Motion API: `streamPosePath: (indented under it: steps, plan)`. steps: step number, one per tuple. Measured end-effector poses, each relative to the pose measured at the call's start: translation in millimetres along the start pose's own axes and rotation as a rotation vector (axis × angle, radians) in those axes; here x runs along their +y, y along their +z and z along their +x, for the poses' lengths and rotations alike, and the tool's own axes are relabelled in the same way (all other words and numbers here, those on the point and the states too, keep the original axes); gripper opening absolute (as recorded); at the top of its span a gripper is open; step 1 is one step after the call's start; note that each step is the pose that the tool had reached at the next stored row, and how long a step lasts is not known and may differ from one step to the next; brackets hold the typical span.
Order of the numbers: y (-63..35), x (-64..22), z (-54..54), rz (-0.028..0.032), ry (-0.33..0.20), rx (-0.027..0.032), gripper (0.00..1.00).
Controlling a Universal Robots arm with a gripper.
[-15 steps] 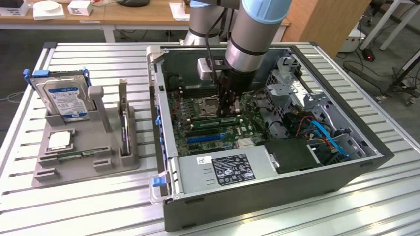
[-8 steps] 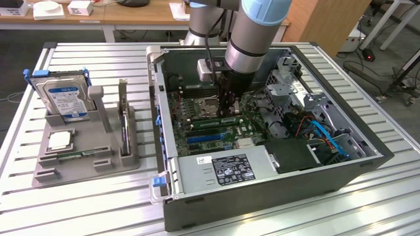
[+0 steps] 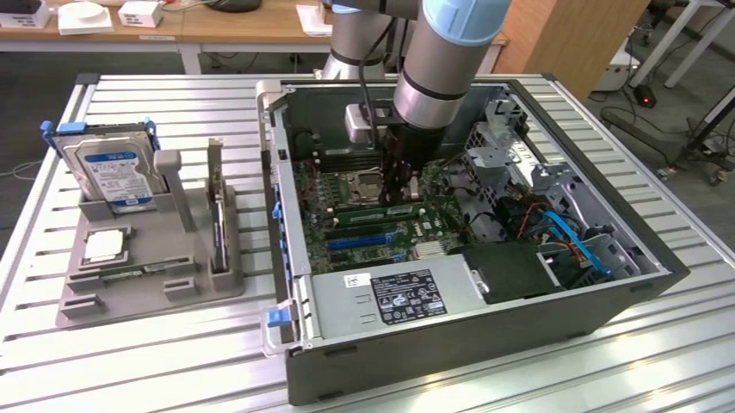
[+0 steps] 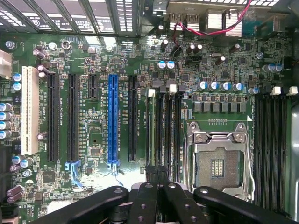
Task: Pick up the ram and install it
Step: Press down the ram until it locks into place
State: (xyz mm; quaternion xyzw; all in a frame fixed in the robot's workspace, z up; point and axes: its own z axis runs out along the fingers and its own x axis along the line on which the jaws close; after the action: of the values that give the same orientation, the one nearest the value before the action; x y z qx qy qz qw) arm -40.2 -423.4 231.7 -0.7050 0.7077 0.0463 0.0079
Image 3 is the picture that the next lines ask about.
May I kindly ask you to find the black computer mouse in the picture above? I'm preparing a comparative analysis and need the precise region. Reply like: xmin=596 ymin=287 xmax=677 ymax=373
xmin=203 ymin=0 xmax=265 ymax=13

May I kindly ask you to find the hard disk in blue carrier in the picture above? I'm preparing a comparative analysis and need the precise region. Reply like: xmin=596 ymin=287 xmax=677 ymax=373
xmin=38 ymin=115 xmax=167 ymax=214

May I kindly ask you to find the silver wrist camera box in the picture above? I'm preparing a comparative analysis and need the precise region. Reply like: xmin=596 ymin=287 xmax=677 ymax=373
xmin=342 ymin=103 xmax=382 ymax=145

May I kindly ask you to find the silver disk bay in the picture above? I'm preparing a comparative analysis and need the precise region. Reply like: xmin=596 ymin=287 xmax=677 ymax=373
xmin=530 ymin=163 xmax=661 ymax=287

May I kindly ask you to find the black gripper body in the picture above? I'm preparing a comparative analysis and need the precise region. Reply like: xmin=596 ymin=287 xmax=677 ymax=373
xmin=382 ymin=125 xmax=446 ymax=169

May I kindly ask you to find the black PC case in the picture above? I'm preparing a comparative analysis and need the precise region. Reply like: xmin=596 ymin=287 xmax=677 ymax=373
xmin=254 ymin=72 xmax=690 ymax=408

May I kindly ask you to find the blue flat wire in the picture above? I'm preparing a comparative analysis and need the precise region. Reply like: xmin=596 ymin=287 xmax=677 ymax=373
xmin=541 ymin=208 xmax=609 ymax=276

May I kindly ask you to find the black camera cable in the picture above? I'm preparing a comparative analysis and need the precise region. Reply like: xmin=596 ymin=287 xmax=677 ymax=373
xmin=357 ymin=16 xmax=400 ymax=130

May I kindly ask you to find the black adapter with red light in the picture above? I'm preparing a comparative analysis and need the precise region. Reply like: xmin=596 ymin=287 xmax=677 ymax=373
xmin=630 ymin=84 xmax=658 ymax=108

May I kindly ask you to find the black RAM slot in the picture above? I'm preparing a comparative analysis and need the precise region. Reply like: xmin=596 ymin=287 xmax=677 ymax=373
xmin=317 ymin=149 xmax=382 ymax=161
xmin=318 ymin=153 xmax=382 ymax=165
xmin=320 ymin=161 xmax=382 ymax=173
xmin=318 ymin=157 xmax=382 ymax=170

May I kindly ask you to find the silver power supply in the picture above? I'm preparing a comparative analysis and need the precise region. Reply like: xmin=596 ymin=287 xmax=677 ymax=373
xmin=297 ymin=260 xmax=489 ymax=341

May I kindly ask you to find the white control box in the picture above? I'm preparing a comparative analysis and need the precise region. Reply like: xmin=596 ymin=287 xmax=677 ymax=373
xmin=590 ymin=38 xmax=641 ymax=94

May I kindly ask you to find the wooden cabinet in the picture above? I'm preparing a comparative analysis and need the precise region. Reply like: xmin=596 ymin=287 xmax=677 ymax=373
xmin=492 ymin=0 xmax=653 ymax=102

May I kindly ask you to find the white box with black top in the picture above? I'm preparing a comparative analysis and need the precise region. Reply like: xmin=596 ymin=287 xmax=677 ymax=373
xmin=0 ymin=0 xmax=53 ymax=29

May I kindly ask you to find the silver chipset heatsink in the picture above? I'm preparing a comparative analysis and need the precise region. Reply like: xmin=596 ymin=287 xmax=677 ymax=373
xmin=412 ymin=242 xmax=449 ymax=260

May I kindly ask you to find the black expansion slot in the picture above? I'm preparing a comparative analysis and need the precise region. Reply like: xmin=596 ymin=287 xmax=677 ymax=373
xmin=324 ymin=225 xmax=384 ymax=242

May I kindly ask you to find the blue expansion slot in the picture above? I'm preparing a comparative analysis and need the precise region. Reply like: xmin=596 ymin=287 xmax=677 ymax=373
xmin=326 ymin=234 xmax=386 ymax=253

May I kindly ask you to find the grey parts rack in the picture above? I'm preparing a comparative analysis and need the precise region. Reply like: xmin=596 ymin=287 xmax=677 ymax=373
xmin=53 ymin=137 xmax=248 ymax=332

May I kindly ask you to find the CPU socket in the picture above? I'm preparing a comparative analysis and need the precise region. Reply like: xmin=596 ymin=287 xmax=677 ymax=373
xmin=337 ymin=166 xmax=384 ymax=206

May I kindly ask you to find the graphics card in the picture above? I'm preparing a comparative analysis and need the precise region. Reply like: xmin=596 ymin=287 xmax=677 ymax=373
xmin=202 ymin=137 xmax=230 ymax=274

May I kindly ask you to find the silver CPU chip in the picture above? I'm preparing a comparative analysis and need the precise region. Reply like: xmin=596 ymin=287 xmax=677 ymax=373
xmin=78 ymin=230 xmax=130 ymax=266

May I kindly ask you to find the white paper stack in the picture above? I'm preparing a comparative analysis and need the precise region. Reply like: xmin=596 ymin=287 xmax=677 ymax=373
xmin=294 ymin=3 xmax=334 ymax=38

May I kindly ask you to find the black wheeled stand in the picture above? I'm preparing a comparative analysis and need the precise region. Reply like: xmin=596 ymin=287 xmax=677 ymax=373
xmin=656 ymin=85 xmax=735 ymax=187

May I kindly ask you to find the green RAM stick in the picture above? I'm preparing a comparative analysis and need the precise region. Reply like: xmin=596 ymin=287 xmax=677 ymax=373
xmin=334 ymin=204 xmax=417 ymax=228
xmin=101 ymin=257 xmax=193 ymax=283

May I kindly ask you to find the wooden desk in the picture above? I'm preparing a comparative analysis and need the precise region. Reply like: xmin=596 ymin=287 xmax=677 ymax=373
xmin=0 ymin=0 xmax=510 ymax=77

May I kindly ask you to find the silver drive cage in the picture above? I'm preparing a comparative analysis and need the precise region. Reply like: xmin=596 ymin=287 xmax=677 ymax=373
xmin=458 ymin=97 xmax=552 ymax=207

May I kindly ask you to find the small white cardboard box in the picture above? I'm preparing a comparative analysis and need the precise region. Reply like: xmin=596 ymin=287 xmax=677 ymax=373
xmin=117 ymin=0 xmax=165 ymax=29

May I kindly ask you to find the green motherboard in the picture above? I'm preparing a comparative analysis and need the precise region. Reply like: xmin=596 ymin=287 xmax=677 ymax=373
xmin=290 ymin=145 xmax=477 ymax=276

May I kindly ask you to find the white table frame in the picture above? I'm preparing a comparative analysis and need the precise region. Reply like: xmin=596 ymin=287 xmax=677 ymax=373
xmin=628 ymin=0 xmax=735 ymax=89

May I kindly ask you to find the thin red wire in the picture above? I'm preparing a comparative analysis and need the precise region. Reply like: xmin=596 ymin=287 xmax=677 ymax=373
xmin=516 ymin=201 xmax=546 ymax=240

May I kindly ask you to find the white box with round lid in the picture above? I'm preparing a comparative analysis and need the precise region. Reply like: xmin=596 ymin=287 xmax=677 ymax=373
xmin=55 ymin=0 xmax=115 ymax=35

